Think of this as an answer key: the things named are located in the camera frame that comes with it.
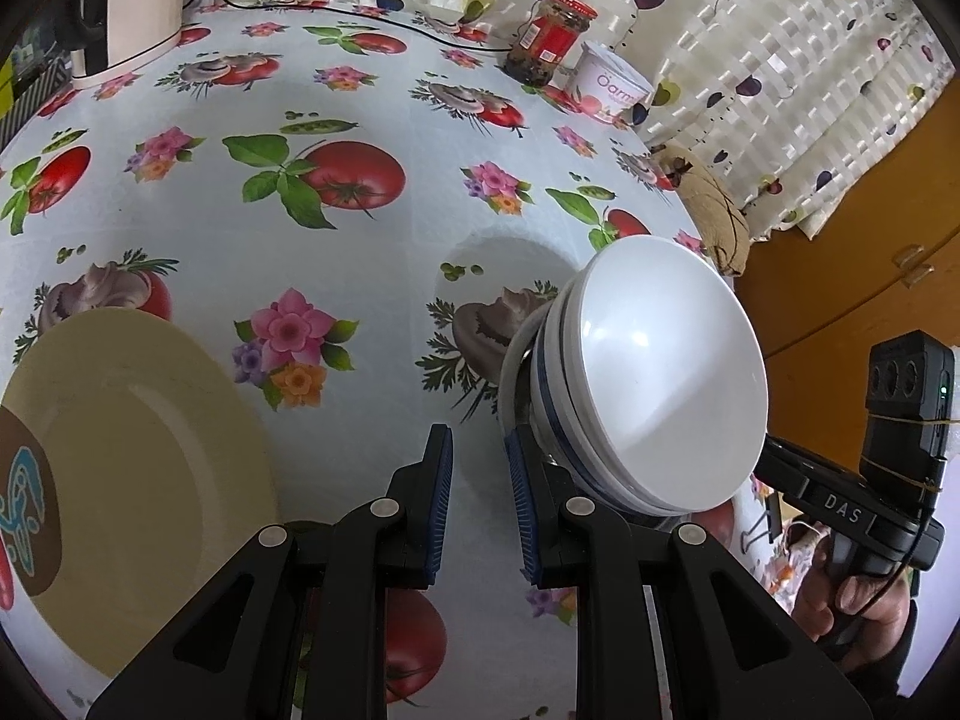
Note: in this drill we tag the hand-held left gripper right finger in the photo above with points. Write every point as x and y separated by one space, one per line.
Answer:
525 510

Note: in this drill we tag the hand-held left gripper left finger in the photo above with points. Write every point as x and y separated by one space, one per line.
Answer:
439 502

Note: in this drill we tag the striped storage tray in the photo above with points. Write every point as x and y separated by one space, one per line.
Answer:
37 94

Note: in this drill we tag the white kettle base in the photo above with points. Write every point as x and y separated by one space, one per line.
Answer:
127 69

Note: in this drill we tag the metal hinge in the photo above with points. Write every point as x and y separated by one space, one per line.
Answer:
913 264

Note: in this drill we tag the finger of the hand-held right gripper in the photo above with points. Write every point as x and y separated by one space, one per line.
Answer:
784 471

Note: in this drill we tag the cream curtain with heart print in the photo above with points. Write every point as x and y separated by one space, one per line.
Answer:
787 37

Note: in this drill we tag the brown cloth bag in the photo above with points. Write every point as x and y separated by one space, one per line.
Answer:
720 217

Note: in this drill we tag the person's right hand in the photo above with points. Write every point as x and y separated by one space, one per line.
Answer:
814 600

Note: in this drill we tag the glass jar with red label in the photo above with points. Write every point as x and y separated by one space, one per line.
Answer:
544 37

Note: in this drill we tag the white bowl with blue stripes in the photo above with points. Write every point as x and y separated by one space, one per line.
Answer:
521 349
660 367

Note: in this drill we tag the white yogurt tub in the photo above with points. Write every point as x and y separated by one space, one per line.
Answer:
607 86

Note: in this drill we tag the brown wooden furniture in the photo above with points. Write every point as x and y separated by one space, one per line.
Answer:
825 292

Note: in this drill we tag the floral printed tablecloth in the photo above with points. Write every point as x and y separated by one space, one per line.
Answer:
375 262

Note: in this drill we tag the black binder clip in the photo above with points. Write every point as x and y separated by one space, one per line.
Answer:
757 532

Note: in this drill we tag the beige plate with brown label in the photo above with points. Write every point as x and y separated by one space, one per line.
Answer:
150 465

